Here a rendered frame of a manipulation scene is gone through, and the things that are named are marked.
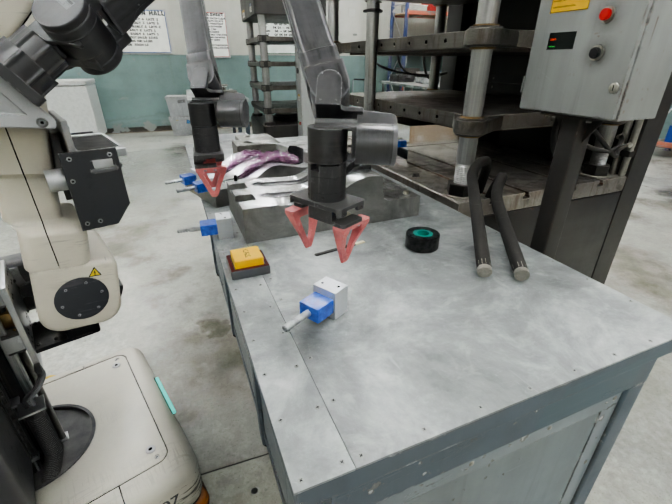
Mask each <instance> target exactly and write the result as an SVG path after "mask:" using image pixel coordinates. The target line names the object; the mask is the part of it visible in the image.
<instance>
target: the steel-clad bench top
mask: <svg viewBox="0 0 672 504"><path fill-rule="evenodd" d="M371 170H372V171H374V172H376V173H378V174H380V175H382V176H383V177H385V178H387V179H389V180H391V181H393V182H394V183H396V184H398V185H400V186H402V187H404V188H406V189H408V190H410V191H412V192H414V193H416V194H418V195H420V204H419V214H418V215H417V216H411V217H405V218H399V219H393V220H387V221H381V222H375V223H369V224H367V225H366V227H365V229H364V230H363V232H362V233H361V235H360V236H359V238H358V239H357V241H356V242H358V241H362V240H364V241H365V243H362V244H359V245H355V246H354V247H353V249H352V252H351V254H350V256H349V259H348V260H347V261H346V262H344V263H341V262H340V258H339V255H338V250H337V251H334V252H330V253H327V254H323V255H320V256H315V255H314V254H315V253H319V252H323V251H326V250H330V249H333V248H337V246H336V242H335V237H334V233H333V230H327V231H321V232H315V235H314V239H313V243H312V246H310V247H308V248H305V246H304V244H303V242H302V240H301V238H300V236H299V235H297V236H291V237H285V238H279V239H273V240H266V241H260V242H254V243H248V244H246V242H245V240H244V238H243V235H242V233H241V231H240V229H239V227H238V225H237V223H236V221H235V219H234V217H233V215H232V213H231V210H230V205H228V206H224V207H219V208H216V207H214V206H213V205H211V204H209V203H208V202H206V201H205V200H203V199H202V202H203V205H204V208H205V211H206V215H207V218H208V219H215V213H220V212H229V213H230V216H231V220H232V228H233V235H234V238H228V239H220V240H219V236H218V234H217V235H213V237H214V240H215V244H216V247H217V250H218V253H219V256H220V260H221V263H222V266H223V269H224V272H225V276H226V279H227V282H228V285H229V288H230V292H231V295H232V298H233V301H234V305H235V308H236V311H237V314H238V317H239V321H240V324H241V327H242V330H243V333H244V337H245V340H246V343H247V346H248V349H249V353H250V356H251V359H252V362H253V365H254V369H255V372H256V375H257V378H258V382H259V385H260V388H261V391H262V394H263V398H264V401H265V404H266V407H267V410H268V414H269V417H270V420H271V423H272V426H273V430H274V433H275V436H276V439H277V442H278V446H279V449H280V452H281V455H282V459H283V462H284V465H285V468H286V471H287V475H288V478H289V481H290V484H291V487H292V491H293V494H294V496H295V495H297V494H300V493H302V492H304V491H307V490H309V489H312V488H314V487H317V486H319V485H321V484H324V483H326V482H329V481H331V480H334V479H336V478H338V477H341V476H343V475H346V474H348V473H351V472H353V471H355V468H356V470H358V469H360V468H363V467H365V466H368V465H370V464H372V463H375V462H377V461H380V460H382V459H385V458H387V457H390V456H392V455H394V454H397V453H399V452H402V451H404V450H407V449H409V448H411V447H414V446H416V445H419V444H421V443H424V442H426V441H428V440H431V439H433V438H436V437H438V436H441V435H443V434H445V433H448V432H450V431H453V430H455V429H458V428H460V427H462V426H465V425H467V424H470V423H472V422H475V421H477V420H479V419H482V418H484V417H487V416H489V415H492V414H494V413H496V412H499V411H501V410H504V409H506V408H509V407H511V406H513V405H516V404H518V403H521V402H523V401H526V400H528V399H530V398H533V397H535V396H538V395H540V394H543V393H545V392H547V391H550V390H552V389H555V388H557V387H560V386H562V385H564V384H567V383H569V382H572V381H574V380H577V379H579V378H581V377H584V376H586V375H589V374H591V373H594V372H596V371H598V370H601V369H603V368H606V367H608V366H611V365H613V364H615V363H618V362H620V361H623V360H625V359H628V358H630V357H632V356H635V355H637V354H640V353H642V352H645V351H647V350H650V349H652V348H654V347H657V346H659V345H662V344H664V343H667V342H669V341H671V340H672V318H670V317H668V316H666V315H664V314H662V313H660V312H658V311H656V310H654V309H652V308H650V307H648V306H646V305H644V304H642V303H640V302H638V301H636V300H634V299H632V298H630V297H628V296H626V295H624V294H622V293H620V292H618V291H616V290H614V289H612V288H610V287H608V286H606V285H604V284H602V283H600V282H598V281H596V280H594V279H592V278H590V277H588V276H586V275H584V274H582V273H580V272H578V271H576V270H574V269H572V268H570V267H568V266H566V265H564V264H562V263H560V262H558V261H556V260H554V259H552V258H550V257H548V256H546V255H544V254H542V253H540V252H538V251H536V250H534V249H532V248H530V247H528V246H526V245H524V244H522V243H520V242H518V243H519V245H520V248H521V251H522V253H523V256H524V259H525V261H526V264H527V267H528V269H529V272H530V277H529V278H528V279H527V280H524V281H519V280H516V279H515V277H514V275H513V272H512V269H511V265H510V262H509V259H508V256H507V253H506V250H505V247H504V244H503V240H502V237H501V234H500V232H498V231H496V230H494V229H492V228H490V227H488V226H486V225H485V228H486V234H487V241H488V247H489V253H490V260H491V266H492V274H491V275H490V276H489V277H480V276H479V275H478V274H477V268H476V259H475V250H474V241H473V232H472V223H471V218H470V217H468V216H466V215H464V214H462V213H460V212H458V211H456V210H454V209H452V208H451V207H449V206H447V205H445V204H443V203H441V202H439V201H437V200H435V199H433V198H431V197H429V196H427V195H425V194H423V193H421V192H419V191H417V190H415V189H413V188H411V187H409V186H407V185H405V184H403V183H401V182H399V181H397V180H395V179H393V178H391V177H389V176H387V175H385V174H383V173H381V172H379V171H377V170H375V169H373V168H371ZM412 227H429V228H432V229H435V230H437V231H438V232H439V233H440V240H439V247H438V250H436V251H435V252H432V253H417V252H414V251H411V250H409V249H408V248H406V246H405V238H406V231H407V230H408V229H409V228H412ZM252 246H258V248H259V250H262V252H263V254H264V256H265V257H266V259H267V261H268V263H269V265H270V273H268V274H263V275H258V276H253V277H248V278H243V279H238V280H232V278H231V275H230V272H229V269H228V266H227V262H226V256H227V255H231V254H230V250H234V249H240V248H246V247H252ZM326 276H327V277H329V278H331V279H334V280H336V281H339V282H341V283H343V284H346V285H348V307H347V311H346V312H345V313H344V314H342V315H341V316H340V317H338V318H337V319H336V320H334V319H332V318H330V317H327V318H326V319H324V320H323V321H321V322H320V323H318V324H317V323H316V322H314V321H312V320H310V319H308V318H306V319H305V320H304V321H302V322H301V323H299V324H298V325H296V326H295V327H293V328H292V329H290V330H289V331H288V332H285V331H283V329H282V326H283V325H284V324H286V323H287V322H289V321H290V320H292V319H293V318H295V317H296V316H298V315H299V314H300V306H299V302H300V301H301V300H302V299H304V298H306V297H307V296H309V295H310V294H312V293H313V284H315V283H316V282H318V281H319V280H321V279H323V278H324V277H326ZM328 412H329V413H328Z"/></svg>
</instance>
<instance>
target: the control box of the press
mask: <svg viewBox="0 0 672 504"><path fill-rule="evenodd" d="M671 72H672V0H541V3H540V8H539V13H538V18H537V23H536V28H535V33H534V38H533V42H532V47H531V52H530V57H529V62H528V67H527V72H526V76H523V80H522V85H521V90H520V92H522V96H521V101H520V106H519V107H520V108H521V109H525V110H532V111H540V112H541V113H540V114H541V115H545V117H550V116H555V120H554V123H553V127H552V131H551V138H550V147H551V153H552V157H553V158H552V162H551V166H550V170H549V174H548V178H547V182H546V186H545V189H544V193H543V197H542V201H541V205H540V209H539V213H538V217H537V221H536V225H535V228H534V232H533V236H532V240H531V244H530V248H532V249H534V250H536V251H538V252H540V253H542V254H544V255H546V256H548V257H550V258H552V259H554V258H555V254H556V251H557V247H558V244H559V240H560V237H561V234H562V230H563V227H564V223H565V220H566V217H567V213H568V210H569V206H570V203H571V200H572V196H573V193H574V189H575V186H576V182H577V179H578V176H579V172H580V169H581V165H582V162H583V159H584V155H585V152H586V148H587V145H588V142H589V138H590V135H591V134H592V133H593V132H594V131H595V130H596V129H597V128H598V127H599V126H600V125H601V124H602V123H603V122H604V121H606V120H608V121H615V122H619V121H631V120H643V119H654V118H655V116H656V114H657V111H658V108H659V105H660V103H661V100H662V97H663V94H664V91H665V89H666V86H667V83H668V80H669V78H670V75H671ZM559 128H560V131H559V135H558V130H559ZM557 135H558V139H557Z"/></svg>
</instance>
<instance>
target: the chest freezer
mask: <svg viewBox="0 0 672 504"><path fill-rule="evenodd" d="M56 81H57V82H58V83H59V84H58V85H57V86H56V87H54V88H53V89H52V90H51V91H50V92H49V93H48V94H47V95H46V100H47V107H48V110H54V111H55V112H56V113H57V114H59V115H60V116H61V117H62V118H64V119H65V120H66V121H67V123H68V126H69V128H70V133H77V132H88V131H93V133H99V132H102V133H104V134H105V133H106V132H107V128H106V124H105V120H104V117H103V113H102V109H101V105H100V101H99V97H98V94H97V90H96V86H95V84H93V83H95V79H56Z"/></svg>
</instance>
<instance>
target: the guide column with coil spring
mask: <svg viewBox="0 0 672 504"><path fill-rule="evenodd" d="M377 1H380V0H367V9H370V8H377V9H379V3H377V4H376V2H377ZM378 26H379V12H367V17H366V49H365V82H364V110H365V111H375V95H376V72H377V44H378Z"/></svg>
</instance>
